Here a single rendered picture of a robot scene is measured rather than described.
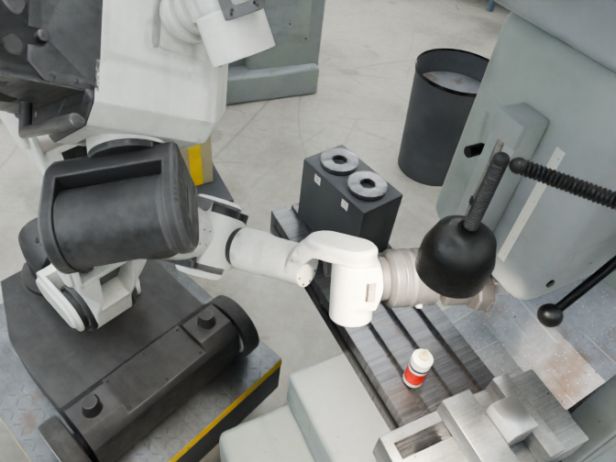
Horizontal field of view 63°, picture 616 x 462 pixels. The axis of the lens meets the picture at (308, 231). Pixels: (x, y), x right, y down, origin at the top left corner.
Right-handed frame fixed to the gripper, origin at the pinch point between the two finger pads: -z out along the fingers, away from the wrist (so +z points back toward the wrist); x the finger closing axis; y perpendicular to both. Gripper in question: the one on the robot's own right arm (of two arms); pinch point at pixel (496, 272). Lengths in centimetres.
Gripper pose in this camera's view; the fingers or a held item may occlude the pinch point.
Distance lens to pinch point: 83.9
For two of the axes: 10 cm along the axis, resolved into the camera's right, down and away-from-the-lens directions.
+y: -1.0, 7.0, 7.1
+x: -1.4, -7.2, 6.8
